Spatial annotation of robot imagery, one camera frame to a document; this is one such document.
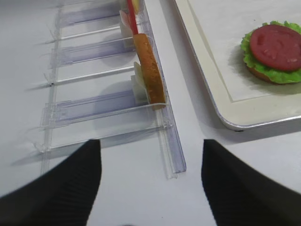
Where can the red tomato slice on burger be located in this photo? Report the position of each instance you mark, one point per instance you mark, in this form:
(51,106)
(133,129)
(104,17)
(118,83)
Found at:
(277,47)

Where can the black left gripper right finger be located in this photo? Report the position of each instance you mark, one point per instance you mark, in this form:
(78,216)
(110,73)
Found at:
(239,195)

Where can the bottom bun on tray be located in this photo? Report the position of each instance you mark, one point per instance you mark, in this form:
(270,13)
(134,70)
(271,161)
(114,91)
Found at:
(260,75)

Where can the clear acrylic slotted rack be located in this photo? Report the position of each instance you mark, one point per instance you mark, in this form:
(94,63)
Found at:
(88,73)

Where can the yellow cheese slice in rack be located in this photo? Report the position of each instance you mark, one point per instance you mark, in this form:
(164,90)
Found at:
(136,6)

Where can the green lettuce leaf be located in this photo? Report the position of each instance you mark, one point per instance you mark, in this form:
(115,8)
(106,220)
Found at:
(278,76)

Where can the white rectangular tray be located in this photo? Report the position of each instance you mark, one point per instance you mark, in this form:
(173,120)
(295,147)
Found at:
(215,29)

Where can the red tomato slice in rack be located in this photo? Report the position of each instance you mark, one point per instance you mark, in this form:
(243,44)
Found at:
(132,17)

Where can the brown bread slice in rack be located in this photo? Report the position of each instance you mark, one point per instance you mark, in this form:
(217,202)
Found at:
(151,74)

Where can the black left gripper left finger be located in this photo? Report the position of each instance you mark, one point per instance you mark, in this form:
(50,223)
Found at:
(64,196)

